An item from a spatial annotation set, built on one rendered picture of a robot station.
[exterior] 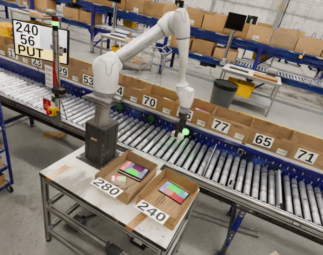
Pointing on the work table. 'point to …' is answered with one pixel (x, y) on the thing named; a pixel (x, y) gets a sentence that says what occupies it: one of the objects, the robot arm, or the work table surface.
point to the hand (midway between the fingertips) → (178, 132)
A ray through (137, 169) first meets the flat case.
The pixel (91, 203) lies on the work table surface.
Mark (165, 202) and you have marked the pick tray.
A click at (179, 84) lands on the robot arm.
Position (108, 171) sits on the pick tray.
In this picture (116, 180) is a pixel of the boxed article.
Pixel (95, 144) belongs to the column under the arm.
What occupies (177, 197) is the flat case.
